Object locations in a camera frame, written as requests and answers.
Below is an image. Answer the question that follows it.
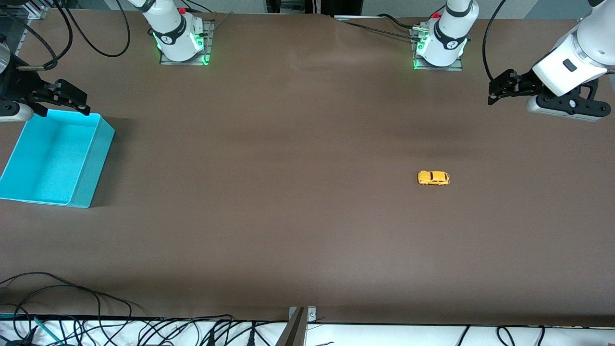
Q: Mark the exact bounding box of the yellow beetle toy car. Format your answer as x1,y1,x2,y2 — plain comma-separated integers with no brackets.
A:
417,170,451,186

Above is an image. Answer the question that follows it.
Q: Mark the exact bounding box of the turquoise plastic bin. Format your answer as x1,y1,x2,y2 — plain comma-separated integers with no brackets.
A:
0,109,115,209

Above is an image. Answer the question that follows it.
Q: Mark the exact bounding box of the black equipment box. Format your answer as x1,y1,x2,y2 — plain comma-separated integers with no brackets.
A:
266,0,362,16

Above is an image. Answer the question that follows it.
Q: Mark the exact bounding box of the silver mounting plate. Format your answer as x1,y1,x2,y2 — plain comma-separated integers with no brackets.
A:
289,306,317,322

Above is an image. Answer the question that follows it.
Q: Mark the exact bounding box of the grey metal bar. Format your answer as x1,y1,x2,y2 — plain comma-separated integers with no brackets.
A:
275,308,307,346

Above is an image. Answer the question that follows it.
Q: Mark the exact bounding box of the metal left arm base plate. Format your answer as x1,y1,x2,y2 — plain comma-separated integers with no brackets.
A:
411,26,464,72

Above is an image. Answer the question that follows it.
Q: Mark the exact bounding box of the black cable with metal plug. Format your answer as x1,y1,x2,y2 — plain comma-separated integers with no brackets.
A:
0,0,73,71

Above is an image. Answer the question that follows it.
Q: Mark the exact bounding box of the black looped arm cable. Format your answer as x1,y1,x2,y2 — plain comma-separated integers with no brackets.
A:
62,0,131,58

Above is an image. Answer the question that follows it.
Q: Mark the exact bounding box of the aluminium frame rail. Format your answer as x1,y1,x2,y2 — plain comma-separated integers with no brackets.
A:
0,0,49,57

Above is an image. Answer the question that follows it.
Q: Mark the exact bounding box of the black base power cable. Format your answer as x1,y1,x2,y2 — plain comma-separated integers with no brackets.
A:
377,13,421,30

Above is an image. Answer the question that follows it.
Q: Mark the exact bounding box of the thin grey base cable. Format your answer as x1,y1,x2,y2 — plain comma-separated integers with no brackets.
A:
342,21,415,40
210,12,234,34

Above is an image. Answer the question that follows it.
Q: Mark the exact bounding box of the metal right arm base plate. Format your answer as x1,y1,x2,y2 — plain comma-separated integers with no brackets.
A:
160,20,214,66

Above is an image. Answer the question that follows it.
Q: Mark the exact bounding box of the black floor cable loop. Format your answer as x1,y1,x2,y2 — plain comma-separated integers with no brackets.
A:
0,272,145,320
0,284,104,346

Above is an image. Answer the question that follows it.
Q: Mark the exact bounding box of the teal cable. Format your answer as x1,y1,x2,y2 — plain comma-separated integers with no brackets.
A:
0,312,61,344

